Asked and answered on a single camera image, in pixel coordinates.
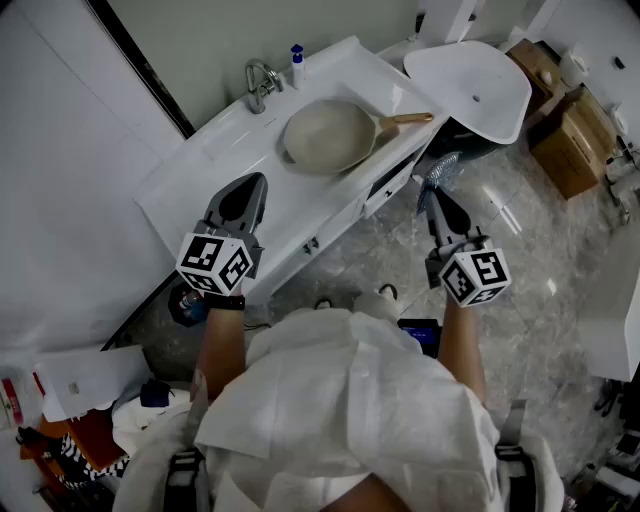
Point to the black device with blue screen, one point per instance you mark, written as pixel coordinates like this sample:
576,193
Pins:
420,337

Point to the dark sandal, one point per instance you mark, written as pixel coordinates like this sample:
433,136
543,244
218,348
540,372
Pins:
323,303
388,291

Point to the large cardboard box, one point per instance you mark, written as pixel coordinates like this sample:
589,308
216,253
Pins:
570,150

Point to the white loose ceramic basin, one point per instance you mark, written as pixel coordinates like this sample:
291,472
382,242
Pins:
465,85

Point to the white bottle with blue cap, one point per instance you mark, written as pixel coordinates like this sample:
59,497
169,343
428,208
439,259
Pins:
298,75

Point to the white jar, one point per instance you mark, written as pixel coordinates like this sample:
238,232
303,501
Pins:
575,65

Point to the navy blue cloth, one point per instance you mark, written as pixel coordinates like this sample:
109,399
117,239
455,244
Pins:
156,394

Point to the white sink vanity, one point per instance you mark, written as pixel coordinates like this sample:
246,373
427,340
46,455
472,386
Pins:
300,210

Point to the black wristband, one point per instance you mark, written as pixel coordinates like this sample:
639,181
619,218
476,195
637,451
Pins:
225,302

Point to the long white box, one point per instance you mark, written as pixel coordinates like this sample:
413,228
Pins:
90,375

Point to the small brown box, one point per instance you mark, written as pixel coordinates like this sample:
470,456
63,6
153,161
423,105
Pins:
530,65

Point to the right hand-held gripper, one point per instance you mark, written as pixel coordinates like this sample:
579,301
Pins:
475,277

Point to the black bin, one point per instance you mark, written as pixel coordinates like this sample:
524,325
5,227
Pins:
177,315

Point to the chrome faucet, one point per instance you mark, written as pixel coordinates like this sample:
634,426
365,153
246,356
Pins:
255,95

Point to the red and white packet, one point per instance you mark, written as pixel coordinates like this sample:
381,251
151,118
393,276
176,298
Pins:
12,400

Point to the person's white shirt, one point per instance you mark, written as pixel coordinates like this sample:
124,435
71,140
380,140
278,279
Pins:
325,400

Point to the person's right forearm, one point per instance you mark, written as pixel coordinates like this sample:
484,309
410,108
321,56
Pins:
462,350

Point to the grey scrubbing sponge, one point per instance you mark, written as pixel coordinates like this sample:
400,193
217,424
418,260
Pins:
440,170

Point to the black and white striped cloth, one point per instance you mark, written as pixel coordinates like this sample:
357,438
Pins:
75,452

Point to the white sack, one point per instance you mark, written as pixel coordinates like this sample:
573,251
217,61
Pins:
150,425

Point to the white cabinet panel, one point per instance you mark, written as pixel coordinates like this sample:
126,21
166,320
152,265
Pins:
615,310

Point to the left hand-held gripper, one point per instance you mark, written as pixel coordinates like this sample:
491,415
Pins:
215,260

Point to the plastic bottle with red label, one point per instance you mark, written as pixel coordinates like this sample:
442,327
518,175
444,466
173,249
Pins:
190,300

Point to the person's left forearm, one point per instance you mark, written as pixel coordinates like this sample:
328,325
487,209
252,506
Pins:
220,350

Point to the orange board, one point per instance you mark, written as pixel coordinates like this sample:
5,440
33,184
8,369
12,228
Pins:
95,440

